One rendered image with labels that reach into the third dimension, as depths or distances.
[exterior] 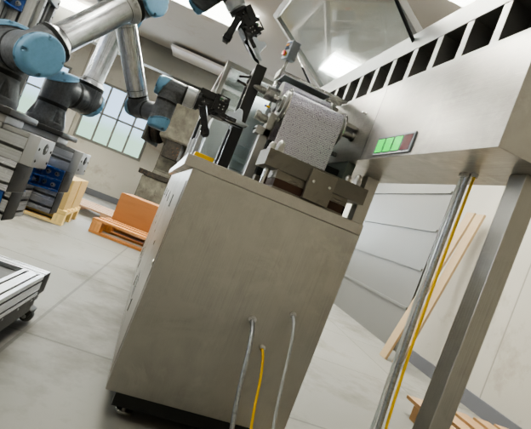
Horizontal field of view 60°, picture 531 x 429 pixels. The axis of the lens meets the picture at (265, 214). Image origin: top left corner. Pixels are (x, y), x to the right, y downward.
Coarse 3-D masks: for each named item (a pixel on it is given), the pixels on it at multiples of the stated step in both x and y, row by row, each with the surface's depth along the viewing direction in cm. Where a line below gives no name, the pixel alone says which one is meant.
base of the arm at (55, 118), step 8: (40, 96) 177; (32, 104) 179; (40, 104) 177; (48, 104) 177; (56, 104) 178; (32, 112) 175; (40, 112) 176; (48, 112) 177; (56, 112) 179; (64, 112) 182; (40, 120) 175; (48, 120) 176; (56, 120) 179; (64, 120) 183; (56, 128) 179; (64, 128) 184
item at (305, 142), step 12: (288, 120) 179; (300, 120) 180; (288, 132) 179; (300, 132) 180; (312, 132) 182; (324, 132) 183; (276, 144) 179; (288, 144) 180; (300, 144) 181; (312, 144) 182; (324, 144) 183; (300, 156) 181; (312, 156) 182; (324, 156) 183; (324, 168) 184
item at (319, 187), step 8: (312, 176) 160; (320, 176) 161; (328, 176) 162; (312, 184) 160; (320, 184) 161; (328, 184) 162; (304, 192) 160; (312, 192) 161; (320, 192) 161; (328, 192) 162; (312, 200) 161; (320, 200) 161; (328, 200) 162
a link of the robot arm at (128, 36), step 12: (132, 24) 158; (120, 36) 159; (132, 36) 159; (120, 48) 161; (132, 48) 161; (132, 60) 163; (132, 72) 165; (144, 72) 169; (132, 84) 167; (144, 84) 169; (132, 96) 169; (144, 96) 171; (132, 108) 172
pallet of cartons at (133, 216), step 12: (120, 204) 528; (132, 204) 529; (144, 204) 530; (156, 204) 551; (120, 216) 529; (132, 216) 529; (144, 216) 530; (96, 228) 483; (108, 228) 522; (120, 228) 483; (132, 228) 522; (144, 228) 530; (120, 240) 489; (132, 240) 522; (144, 240) 560
